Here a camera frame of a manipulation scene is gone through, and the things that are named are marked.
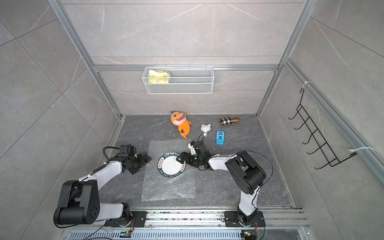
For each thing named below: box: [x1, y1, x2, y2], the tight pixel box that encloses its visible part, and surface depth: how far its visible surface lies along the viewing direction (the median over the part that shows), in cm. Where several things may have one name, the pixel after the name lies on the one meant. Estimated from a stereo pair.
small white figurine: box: [200, 124, 211, 138], surface depth 109 cm
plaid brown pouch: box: [219, 116, 240, 125], surface depth 116 cm
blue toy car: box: [216, 130, 225, 146], surface depth 105 cm
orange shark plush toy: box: [170, 111, 192, 139], surface depth 109 cm
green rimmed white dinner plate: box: [157, 151, 186, 178], surface depth 92 cm
